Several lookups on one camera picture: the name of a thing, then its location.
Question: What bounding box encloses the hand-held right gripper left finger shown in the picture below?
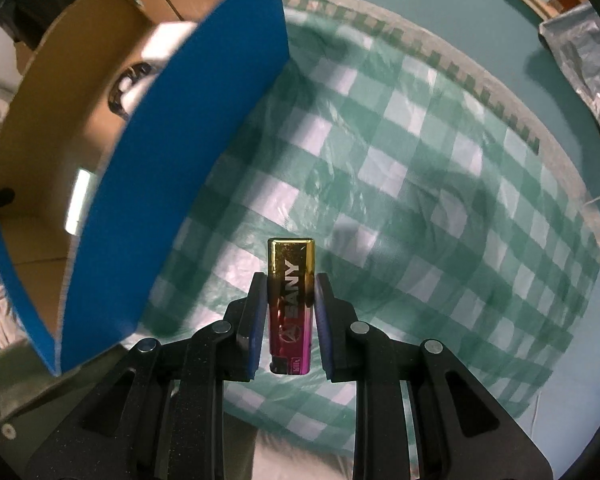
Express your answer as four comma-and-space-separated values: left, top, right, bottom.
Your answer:
25, 272, 270, 480

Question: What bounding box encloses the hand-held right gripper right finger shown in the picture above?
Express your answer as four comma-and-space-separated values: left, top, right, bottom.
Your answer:
314, 272, 553, 480

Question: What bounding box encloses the gold pink lighter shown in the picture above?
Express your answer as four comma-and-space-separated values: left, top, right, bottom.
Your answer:
266, 236, 316, 375

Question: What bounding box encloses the blue cardboard box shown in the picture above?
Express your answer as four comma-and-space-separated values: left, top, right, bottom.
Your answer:
0, 0, 291, 377

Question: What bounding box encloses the green white checkered tablecloth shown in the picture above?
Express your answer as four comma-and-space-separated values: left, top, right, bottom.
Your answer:
135, 10, 600, 456

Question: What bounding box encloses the green beige checkered cloth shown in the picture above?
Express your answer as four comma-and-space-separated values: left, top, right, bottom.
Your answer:
279, 0, 542, 157

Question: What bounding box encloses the silver crinkled tarp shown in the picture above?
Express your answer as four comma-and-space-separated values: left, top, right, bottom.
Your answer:
537, 2, 600, 181

